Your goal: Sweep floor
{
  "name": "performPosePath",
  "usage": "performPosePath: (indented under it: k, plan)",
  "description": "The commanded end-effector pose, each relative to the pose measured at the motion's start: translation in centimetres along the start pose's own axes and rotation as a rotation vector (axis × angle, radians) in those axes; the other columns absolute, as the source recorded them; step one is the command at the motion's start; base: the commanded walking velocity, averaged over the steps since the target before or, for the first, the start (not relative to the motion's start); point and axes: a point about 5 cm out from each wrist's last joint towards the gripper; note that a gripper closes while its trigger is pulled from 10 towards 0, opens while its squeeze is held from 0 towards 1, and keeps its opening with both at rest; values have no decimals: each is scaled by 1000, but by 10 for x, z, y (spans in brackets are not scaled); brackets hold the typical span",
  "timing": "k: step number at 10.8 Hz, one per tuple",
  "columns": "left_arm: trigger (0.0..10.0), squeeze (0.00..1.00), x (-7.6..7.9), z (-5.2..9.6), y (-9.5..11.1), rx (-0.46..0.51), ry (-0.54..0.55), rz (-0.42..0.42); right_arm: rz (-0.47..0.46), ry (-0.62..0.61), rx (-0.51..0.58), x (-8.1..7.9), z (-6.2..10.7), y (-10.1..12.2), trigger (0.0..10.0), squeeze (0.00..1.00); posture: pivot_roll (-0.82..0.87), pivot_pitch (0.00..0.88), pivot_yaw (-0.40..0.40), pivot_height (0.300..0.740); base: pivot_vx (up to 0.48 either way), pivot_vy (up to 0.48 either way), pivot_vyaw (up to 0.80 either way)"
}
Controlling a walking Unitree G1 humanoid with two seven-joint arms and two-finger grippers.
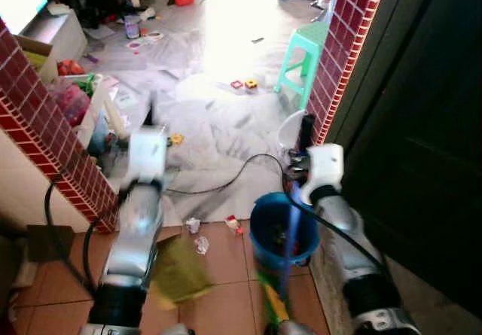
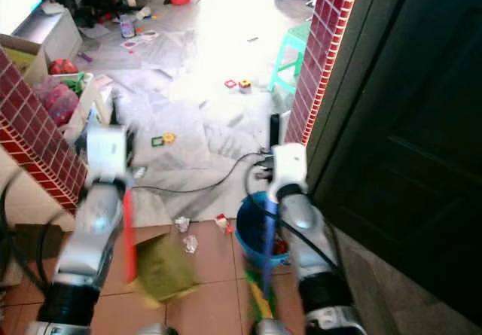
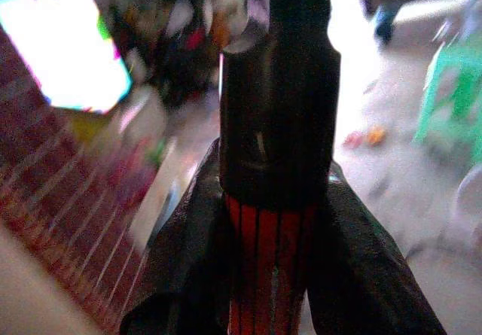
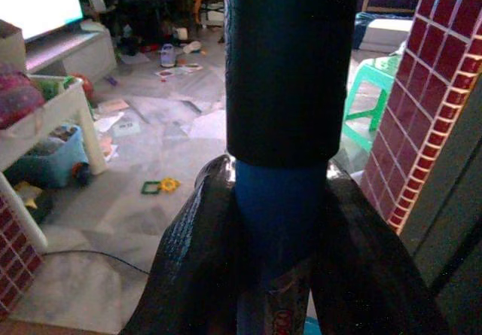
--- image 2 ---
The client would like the clear water bottle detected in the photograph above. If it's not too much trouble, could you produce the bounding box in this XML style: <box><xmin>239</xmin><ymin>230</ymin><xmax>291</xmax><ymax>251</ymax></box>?
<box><xmin>118</xmin><ymin>14</ymin><xmax>137</xmax><ymax>39</ymax></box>

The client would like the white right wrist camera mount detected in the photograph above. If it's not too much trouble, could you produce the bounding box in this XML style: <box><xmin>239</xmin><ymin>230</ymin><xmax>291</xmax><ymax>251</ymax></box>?
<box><xmin>271</xmin><ymin>142</ymin><xmax>309</xmax><ymax>201</ymax></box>

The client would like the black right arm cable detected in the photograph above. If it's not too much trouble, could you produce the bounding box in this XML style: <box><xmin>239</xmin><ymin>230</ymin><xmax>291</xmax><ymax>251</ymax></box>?
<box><xmin>244</xmin><ymin>162</ymin><xmax>343</xmax><ymax>277</ymax></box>

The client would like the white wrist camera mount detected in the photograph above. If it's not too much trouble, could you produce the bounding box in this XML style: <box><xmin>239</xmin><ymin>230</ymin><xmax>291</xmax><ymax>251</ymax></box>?
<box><xmin>271</xmin><ymin>142</ymin><xmax>309</xmax><ymax>201</ymax></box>
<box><xmin>86</xmin><ymin>124</ymin><xmax>131</xmax><ymax>186</ymax></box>

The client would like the blue-handled green yellow broom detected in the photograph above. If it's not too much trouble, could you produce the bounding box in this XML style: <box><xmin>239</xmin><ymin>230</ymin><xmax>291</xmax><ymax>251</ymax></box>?
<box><xmin>244</xmin><ymin>192</ymin><xmax>281</xmax><ymax>330</ymax></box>

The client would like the pink plastic bag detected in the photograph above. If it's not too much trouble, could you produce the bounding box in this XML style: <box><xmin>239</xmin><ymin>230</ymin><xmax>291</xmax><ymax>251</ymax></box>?
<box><xmin>44</xmin><ymin>78</ymin><xmax>81</xmax><ymax>126</ymax></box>

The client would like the green plastic stool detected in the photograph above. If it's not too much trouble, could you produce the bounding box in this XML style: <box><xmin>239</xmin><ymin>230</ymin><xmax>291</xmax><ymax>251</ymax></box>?
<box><xmin>268</xmin><ymin>20</ymin><xmax>314</xmax><ymax>95</ymax></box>

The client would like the yellow dustpan with red handle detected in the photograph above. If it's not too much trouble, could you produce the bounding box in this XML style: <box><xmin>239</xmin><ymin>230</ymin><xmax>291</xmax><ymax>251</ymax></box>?
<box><xmin>123</xmin><ymin>187</ymin><xmax>201</xmax><ymax>308</ymax></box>

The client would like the white plastic rack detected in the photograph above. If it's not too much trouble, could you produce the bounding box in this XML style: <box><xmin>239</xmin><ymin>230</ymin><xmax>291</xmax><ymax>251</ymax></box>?
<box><xmin>67</xmin><ymin>75</ymin><xmax>114</xmax><ymax>145</ymax></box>

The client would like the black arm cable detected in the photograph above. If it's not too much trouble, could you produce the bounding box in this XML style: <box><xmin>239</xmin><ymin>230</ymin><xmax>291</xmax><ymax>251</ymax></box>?
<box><xmin>0</xmin><ymin>171</ymin><xmax>91</xmax><ymax>294</ymax></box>
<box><xmin>244</xmin><ymin>162</ymin><xmax>343</xmax><ymax>277</ymax></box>

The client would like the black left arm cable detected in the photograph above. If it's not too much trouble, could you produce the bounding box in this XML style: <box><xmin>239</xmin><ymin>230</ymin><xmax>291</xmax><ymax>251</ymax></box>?
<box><xmin>0</xmin><ymin>171</ymin><xmax>91</xmax><ymax>294</ymax></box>

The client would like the bright television screen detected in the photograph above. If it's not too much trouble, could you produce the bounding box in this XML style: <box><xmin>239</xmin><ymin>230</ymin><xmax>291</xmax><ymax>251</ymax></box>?
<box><xmin>0</xmin><ymin>0</ymin><xmax>44</xmax><ymax>35</ymax></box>

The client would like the blue plastic bucket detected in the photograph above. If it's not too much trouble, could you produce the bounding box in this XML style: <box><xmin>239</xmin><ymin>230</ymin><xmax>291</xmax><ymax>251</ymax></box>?
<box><xmin>234</xmin><ymin>191</ymin><xmax>292</xmax><ymax>269</ymax></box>

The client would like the yellow green flat toy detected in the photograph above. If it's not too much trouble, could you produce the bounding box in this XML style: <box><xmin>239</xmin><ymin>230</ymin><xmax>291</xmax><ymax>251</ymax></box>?
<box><xmin>150</xmin><ymin>131</ymin><xmax>177</xmax><ymax>148</ymax></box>

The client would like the dark wooden door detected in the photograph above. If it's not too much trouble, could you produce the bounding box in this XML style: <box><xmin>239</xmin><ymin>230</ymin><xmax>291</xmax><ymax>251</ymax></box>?
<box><xmin>307</xmin><ymin>0</ymin><xmax>482</xmax><ymax>324</ymax></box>

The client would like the grey television cabinet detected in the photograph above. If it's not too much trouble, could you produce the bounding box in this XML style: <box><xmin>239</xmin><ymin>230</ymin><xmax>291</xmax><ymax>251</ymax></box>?
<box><xmin>11</xmin><ymin>7</ymin><xmax>83</xmax><ymax>65</ymax></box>

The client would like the black floor cable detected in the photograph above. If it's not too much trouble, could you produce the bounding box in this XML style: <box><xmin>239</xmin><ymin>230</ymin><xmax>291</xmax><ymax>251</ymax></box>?
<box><xmin>142</xmin><ymin>152</ymin><xmax>261</xmax><ymax>195</ymax></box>

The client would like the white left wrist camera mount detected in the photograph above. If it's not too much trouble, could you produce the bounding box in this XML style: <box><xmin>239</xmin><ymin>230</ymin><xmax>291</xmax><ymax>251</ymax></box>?
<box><xmin>86</xmin><ymin>124</ymin><xmax>131</xmax><ymax>186</ymax></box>

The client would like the red white wrapper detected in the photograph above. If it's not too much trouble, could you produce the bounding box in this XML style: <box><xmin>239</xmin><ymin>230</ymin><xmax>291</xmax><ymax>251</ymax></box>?
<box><xmin>214</xmin><ymin>212</ymin><xmax>231</xmax><ymax>233</ymax></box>

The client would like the white plastic basin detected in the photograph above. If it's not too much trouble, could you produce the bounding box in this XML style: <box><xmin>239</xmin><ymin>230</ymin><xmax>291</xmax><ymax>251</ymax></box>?
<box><xmin>279</xmin><ymin>111</ymin><xmax>293</xmax><ymax>146</ymax></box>

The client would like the brown cardboard box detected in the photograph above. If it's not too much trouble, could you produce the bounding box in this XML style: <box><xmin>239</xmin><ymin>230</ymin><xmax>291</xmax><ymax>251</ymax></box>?
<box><xmin>0</xmin><ymin>34</ymin><xmax>50</xmax><ymax>88</ymax></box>

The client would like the red bag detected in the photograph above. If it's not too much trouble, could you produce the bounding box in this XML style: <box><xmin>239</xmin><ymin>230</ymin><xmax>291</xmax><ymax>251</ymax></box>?
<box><xmin>48</xmin><ymin>58</ymin><xmax>78</xmax><ymax>77</ymax></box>

